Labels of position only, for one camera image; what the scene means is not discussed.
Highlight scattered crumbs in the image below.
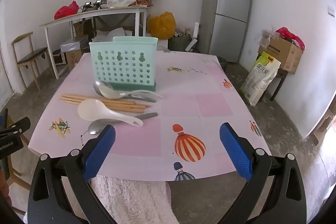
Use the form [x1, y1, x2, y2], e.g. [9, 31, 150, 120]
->
[166, 65, 186, 73]

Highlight yellow plastic bag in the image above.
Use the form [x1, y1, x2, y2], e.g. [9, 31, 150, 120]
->
[148, 12, 176, 40]

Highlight white sack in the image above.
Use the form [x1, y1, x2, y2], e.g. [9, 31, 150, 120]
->
[94, 27, 135, 42]

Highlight red plastic bag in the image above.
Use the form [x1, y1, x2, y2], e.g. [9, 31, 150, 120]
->
[54, 1, 79, 20]
[275, 27, 305, 50]

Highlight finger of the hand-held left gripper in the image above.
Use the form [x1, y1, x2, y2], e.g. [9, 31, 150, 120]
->
[0, 116, 31, 136]

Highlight dark wooden stool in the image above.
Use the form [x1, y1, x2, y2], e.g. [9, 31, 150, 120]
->
[270, 68, 288, 102]

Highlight small cardboard box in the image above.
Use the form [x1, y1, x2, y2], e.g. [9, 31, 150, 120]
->
[65, 49, 85, 71]

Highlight wooden chopstick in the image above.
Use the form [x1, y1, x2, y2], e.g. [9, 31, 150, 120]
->
[69, 102, 145, 113]
[64, 100, 145, 110]
[61, 94, 136, 104]
[59, 97, 152, 107]

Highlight pink printed tablecloth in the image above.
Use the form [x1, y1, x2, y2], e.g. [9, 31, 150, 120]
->
[28, 52, 272, 182]

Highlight wooden chair dark seat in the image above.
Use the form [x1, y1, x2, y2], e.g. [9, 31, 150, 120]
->
[11, 32, 53, 94]
[0, 119, 32, 214]

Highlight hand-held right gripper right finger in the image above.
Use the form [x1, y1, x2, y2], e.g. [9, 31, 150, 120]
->
[219, 122, 307, 224]

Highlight dark green bag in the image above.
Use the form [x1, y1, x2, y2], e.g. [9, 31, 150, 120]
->
[168, 33, 193, 51]

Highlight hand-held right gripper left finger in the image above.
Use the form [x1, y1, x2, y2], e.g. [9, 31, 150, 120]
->
[28, 124, 117, 224]

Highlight white fluffy garment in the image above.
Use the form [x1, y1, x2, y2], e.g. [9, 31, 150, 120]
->
[90, 175, 179, 224]

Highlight mint green utensil holder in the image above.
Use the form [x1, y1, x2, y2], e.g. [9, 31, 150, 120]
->
[89, 36, 158, 92]

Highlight white side table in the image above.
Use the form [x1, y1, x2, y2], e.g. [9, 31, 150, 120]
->
[39, 6, 148, 80]

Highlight silver refrigerator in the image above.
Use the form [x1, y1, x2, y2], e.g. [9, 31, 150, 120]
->
[198, 0, 254, 63]

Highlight large cardboard box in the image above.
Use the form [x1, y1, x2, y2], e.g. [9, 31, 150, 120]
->
[258, 36, 305, 74]

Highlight white plastic bag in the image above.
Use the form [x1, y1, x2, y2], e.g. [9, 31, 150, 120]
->
[106, 0, 137, 8]

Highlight grey flat box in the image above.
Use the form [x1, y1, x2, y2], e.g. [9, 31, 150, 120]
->
[60, 37, 89, 53]

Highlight white plastic rice spoon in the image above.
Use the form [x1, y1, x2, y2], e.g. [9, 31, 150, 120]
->
[78, 99, 144, 127]

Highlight white flat board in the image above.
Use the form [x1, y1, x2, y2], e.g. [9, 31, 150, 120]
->
[185, 22, 200, 53]

